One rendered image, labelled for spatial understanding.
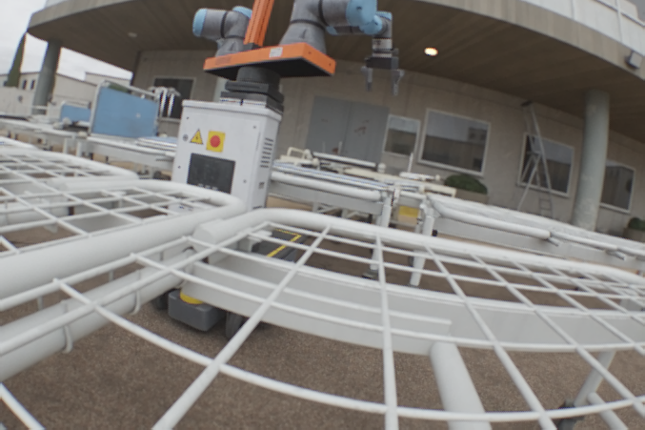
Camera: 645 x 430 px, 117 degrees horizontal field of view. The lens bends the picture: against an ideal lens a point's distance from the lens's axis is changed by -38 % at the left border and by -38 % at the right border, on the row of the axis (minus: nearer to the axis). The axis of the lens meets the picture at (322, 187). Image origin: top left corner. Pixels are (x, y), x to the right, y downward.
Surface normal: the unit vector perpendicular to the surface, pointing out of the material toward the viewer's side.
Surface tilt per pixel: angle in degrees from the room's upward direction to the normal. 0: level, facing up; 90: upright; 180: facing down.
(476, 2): 90
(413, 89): 90
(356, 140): 90
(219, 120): 90
